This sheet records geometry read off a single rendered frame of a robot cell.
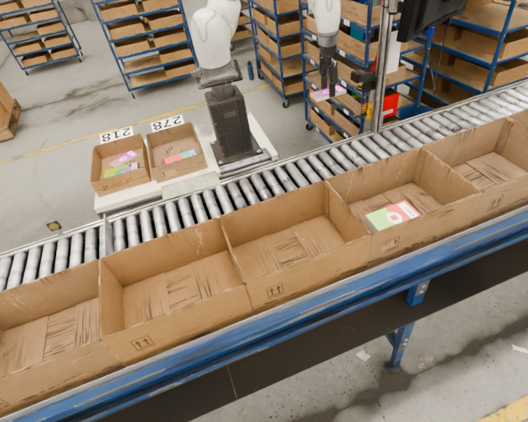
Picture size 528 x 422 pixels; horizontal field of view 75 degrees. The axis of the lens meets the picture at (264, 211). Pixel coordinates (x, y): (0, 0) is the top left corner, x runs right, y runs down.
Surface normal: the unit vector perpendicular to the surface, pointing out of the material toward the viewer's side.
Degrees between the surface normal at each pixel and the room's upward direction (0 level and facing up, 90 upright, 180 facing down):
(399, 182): 90
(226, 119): 90
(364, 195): 89
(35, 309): 89
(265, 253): 2
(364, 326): 0
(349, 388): 0
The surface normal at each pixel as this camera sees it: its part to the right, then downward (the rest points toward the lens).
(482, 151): 0.33, 0.61
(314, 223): -0.11, -0.73
